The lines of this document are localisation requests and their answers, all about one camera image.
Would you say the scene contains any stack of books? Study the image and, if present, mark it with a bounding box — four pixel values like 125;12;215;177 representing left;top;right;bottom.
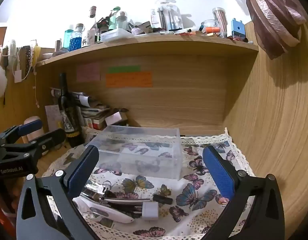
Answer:
78;102;112;131

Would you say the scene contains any pink sticky note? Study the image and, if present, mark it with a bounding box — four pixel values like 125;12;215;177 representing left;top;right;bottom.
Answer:
76;63;101;82

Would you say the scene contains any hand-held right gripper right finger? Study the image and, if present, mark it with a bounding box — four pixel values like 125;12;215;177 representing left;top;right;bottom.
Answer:
202;145;286;240

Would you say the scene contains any yellow hanging ornament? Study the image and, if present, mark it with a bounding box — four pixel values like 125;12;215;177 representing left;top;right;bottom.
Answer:
31;43;41;63

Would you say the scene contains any white plastic thermometer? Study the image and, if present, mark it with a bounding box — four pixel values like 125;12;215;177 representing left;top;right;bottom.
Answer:
76;197;135;224

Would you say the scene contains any orange sticky note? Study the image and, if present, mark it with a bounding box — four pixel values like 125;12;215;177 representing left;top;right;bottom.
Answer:
105;71;153;88

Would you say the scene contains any beige round container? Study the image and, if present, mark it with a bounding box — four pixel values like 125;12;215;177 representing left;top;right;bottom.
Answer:
22;116;45;143

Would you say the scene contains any round glass jar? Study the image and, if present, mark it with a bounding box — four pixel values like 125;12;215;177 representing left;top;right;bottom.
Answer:
200;20;219;33

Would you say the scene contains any small white card box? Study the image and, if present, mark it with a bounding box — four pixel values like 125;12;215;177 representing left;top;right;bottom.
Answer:
105;111;122;127

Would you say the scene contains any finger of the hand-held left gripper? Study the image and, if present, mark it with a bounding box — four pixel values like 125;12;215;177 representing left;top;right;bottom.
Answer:
29;128;66;157
9;119;43;138

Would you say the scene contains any white plug adapter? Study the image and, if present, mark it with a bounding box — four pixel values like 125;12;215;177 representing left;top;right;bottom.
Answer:
134;201;159;221

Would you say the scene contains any butterfly printed lace cloth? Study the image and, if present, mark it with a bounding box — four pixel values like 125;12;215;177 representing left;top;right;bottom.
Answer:
40;126;256;240

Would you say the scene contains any large clear plastic jar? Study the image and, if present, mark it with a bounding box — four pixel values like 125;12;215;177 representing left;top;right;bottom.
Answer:
151;0;185;31

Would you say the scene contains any clear frosted bottle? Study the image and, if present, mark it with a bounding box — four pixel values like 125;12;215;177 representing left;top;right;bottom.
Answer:
116;11;128;30

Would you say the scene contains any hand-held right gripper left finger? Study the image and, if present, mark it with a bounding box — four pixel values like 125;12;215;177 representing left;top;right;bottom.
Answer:
16;145;102;240

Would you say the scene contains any blue plastic block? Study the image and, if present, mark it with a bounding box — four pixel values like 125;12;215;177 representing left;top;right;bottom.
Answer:
230;18;245;39

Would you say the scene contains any white paper sheet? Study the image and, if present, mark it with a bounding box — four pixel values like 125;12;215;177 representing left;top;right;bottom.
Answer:
45;104;64;133

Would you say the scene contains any green sticky note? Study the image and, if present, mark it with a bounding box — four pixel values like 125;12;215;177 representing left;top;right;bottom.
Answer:
107;65;141;73

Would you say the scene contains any clear bottle with blue beads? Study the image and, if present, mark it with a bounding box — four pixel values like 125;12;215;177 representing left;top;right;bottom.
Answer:
69;23;85;49

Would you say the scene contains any white plastic lidded box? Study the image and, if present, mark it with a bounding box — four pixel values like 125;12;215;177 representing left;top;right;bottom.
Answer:
100;28;135;43

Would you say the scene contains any blue liquid bottle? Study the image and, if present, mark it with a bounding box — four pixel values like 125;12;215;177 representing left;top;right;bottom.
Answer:
64;25;75;50

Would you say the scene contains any brown hanging bag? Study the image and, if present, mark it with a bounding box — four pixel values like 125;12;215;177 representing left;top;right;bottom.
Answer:
245;0;307;60

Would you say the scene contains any clear jar of copper sticks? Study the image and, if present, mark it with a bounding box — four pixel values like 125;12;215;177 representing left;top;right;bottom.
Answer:
212;7;227;34

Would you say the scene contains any small black plastic clip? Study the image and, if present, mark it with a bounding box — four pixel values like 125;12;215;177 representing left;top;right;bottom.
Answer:
152;193;174;205

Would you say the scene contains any dark wine bottle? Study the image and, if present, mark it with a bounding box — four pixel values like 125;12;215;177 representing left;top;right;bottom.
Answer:
58;73;84;148

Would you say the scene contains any clear plastic box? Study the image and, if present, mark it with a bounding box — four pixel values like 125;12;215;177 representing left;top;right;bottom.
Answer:
85;125;182;180

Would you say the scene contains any green pump bottle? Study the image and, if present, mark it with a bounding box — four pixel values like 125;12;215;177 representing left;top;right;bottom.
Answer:
108;7;120;31

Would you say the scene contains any wooden shelf board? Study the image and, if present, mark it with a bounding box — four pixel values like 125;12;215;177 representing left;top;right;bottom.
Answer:
35;33;259;67

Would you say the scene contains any rolled printed magazine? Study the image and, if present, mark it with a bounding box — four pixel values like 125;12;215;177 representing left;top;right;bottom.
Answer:
50;87;92;108

